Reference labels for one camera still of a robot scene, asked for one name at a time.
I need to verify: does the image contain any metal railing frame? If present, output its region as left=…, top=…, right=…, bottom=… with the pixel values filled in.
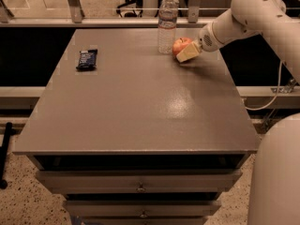
left=0, top=0, right=300, bottom=28

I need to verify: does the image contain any white cable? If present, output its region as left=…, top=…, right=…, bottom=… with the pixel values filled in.
left=244, top=59, right=283, bottom=113

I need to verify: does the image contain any grey drawer cabinet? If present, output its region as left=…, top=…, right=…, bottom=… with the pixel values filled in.
left=13, top=29, right=259, bottom=225

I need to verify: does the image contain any upper grey drawer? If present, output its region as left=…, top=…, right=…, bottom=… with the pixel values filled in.
left=36, top=169, right=242, bottom=194

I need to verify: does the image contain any lower grey drawer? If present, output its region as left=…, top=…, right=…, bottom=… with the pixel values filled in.
left=64, top=201, right=220, bottom=218

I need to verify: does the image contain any grey drawer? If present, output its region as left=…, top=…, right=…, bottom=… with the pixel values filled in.
left=36, top=169, right=242, bottom=194
left=64, top=201, right=220, bottom=218

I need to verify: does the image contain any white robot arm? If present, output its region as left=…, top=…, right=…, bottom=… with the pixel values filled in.
left=176, top=0, right=300, bottom=225

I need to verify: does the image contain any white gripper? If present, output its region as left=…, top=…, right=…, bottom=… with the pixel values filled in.
left=176, top=22, right=224, bottom=63

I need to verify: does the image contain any clear plastic water bottle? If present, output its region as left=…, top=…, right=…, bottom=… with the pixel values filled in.
left=157, top=0, right=178, bottom=53

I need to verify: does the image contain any red apple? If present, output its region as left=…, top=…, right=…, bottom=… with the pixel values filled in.
left=172, top=37, right=192, bottom=57

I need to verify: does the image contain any black office chair base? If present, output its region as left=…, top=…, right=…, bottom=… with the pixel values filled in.
left=116, top=0, right=143, bottom=18

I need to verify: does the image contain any black pole stand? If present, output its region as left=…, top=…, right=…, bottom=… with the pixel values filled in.
left=0, top=122, right=13, bottom=189

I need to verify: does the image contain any dark blue snack bar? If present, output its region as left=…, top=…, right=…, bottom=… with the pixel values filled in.
left=76, top=50, right=98, bottom=71

